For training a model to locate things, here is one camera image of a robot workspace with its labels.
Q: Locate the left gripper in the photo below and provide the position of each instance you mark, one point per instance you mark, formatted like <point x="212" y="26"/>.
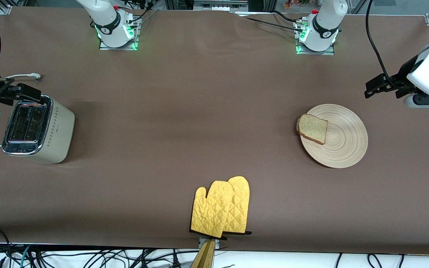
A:
<point x="402" y="79"/>

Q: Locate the round wooden plate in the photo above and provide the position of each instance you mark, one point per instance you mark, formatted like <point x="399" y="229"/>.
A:
<point x="343" y="145"/>

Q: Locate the slice of brown bread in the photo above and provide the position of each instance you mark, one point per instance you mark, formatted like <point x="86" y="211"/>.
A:
<point x="313" y="128"/>

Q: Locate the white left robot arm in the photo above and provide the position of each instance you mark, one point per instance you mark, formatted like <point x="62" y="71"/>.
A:
<point x="322" y="22"/>

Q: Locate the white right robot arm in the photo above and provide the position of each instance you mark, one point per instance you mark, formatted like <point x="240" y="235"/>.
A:
<point x="106" y="18"/>

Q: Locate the cream and chrome toaster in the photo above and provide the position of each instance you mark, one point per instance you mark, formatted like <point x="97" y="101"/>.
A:
<point x="60" y="130"/>

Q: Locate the brown table cover sheet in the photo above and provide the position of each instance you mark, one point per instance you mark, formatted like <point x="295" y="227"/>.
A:
<point x="214" y="74"/>

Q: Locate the grey metal box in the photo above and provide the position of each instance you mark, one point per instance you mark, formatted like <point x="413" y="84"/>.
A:
<point x="220" y="5"/>

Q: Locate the yellow quilted oven mitt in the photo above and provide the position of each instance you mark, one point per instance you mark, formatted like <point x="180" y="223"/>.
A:
<point x="241" y="201"/>
<point x="210" y="212"/>

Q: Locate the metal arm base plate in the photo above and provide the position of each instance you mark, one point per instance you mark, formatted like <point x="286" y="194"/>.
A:
<point x="106" y="48"/>
<point x="326" y="53"/>

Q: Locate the wooden stand with bracket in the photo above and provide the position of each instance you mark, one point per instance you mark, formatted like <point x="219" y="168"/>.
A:
<point x="205" y="257"/>

